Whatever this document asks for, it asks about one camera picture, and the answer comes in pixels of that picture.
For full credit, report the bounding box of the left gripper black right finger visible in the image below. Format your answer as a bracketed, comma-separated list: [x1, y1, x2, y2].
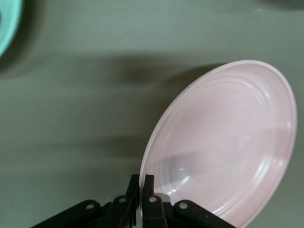
[142, 174, 168, 228]

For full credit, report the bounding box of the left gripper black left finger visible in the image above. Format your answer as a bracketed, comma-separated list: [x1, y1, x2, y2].
[97, 174, 141, 228]

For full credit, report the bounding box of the pink plate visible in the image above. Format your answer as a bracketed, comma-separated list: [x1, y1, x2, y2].
[139, 59, 298, 228]

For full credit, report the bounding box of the green plate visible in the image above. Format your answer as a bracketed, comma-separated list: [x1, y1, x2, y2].
[0, 0, 24, 59]

